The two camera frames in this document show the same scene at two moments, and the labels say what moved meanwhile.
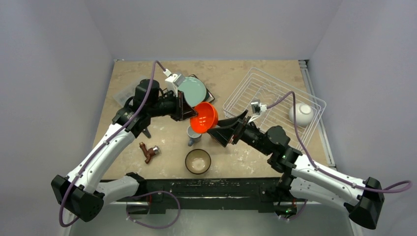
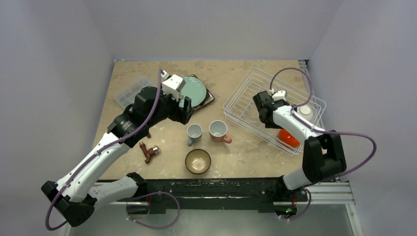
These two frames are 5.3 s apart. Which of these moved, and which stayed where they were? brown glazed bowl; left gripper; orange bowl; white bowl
Moved: orange bowl
Stayed: brown glazed bowl; white bowl; left gripper
